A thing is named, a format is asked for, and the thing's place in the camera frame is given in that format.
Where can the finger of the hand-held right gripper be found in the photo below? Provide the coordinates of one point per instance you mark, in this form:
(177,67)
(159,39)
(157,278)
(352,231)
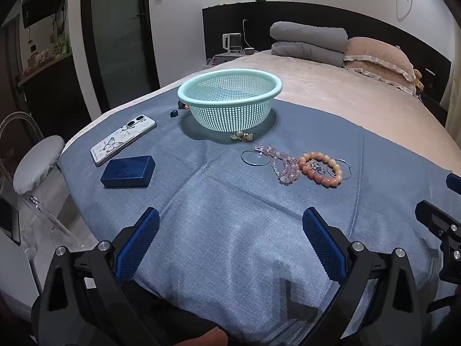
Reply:
(454,182)
(432,218)

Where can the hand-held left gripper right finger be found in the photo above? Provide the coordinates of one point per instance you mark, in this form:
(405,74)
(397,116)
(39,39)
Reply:
(324,245)

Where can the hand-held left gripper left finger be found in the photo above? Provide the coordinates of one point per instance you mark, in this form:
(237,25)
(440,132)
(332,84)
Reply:
(142,245)

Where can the thin silver bangle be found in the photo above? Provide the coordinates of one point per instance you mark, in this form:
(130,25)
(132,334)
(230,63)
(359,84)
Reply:
(255,165)
(349,168)

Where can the mint green plastic basket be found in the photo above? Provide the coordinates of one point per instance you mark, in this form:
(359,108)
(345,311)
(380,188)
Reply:
(252,113)

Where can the dark blue jewelry box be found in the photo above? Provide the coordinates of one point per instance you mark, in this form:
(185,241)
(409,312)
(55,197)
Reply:
(128,171)

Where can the person's left hand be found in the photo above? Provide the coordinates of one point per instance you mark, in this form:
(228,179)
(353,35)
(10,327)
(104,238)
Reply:
(205,338)

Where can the blue grey cloth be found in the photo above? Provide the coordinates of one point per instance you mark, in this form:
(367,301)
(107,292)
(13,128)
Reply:
(223,216)

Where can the beige curtain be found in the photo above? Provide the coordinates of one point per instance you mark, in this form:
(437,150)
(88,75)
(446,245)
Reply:
(454,90)

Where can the phone with butterfly case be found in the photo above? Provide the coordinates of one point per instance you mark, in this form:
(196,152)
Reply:
(122,140)

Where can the small beige plush toy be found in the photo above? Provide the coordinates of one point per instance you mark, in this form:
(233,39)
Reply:
(417,77)

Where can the clear chair with grey cushion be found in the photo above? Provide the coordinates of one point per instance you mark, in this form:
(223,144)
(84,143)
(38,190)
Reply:
(36,165)

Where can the small dark blue bead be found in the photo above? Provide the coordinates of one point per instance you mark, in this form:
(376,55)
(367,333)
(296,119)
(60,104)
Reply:
(174,113)

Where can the pink ruffled pillow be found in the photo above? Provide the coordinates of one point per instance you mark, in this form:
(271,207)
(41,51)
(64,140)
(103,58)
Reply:
(378,59)

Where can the white nightstand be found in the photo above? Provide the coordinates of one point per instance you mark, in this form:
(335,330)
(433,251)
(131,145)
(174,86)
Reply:
(221,59)

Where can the folded grey quilt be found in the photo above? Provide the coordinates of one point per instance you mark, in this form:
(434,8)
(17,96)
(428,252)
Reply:
(306,41)

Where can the small cup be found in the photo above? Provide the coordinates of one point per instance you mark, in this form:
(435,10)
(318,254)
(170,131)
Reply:
(249,51)

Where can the dark framed glass door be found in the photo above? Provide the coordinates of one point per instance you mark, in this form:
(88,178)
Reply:
(119,36)

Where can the white electric kettle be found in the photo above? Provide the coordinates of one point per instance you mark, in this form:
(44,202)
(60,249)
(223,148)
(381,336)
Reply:
(232,42)

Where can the black headboard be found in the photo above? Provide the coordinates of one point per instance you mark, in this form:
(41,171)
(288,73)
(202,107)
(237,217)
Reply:
(230,18)

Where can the black microwave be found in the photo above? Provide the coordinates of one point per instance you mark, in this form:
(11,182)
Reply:
(39,7)

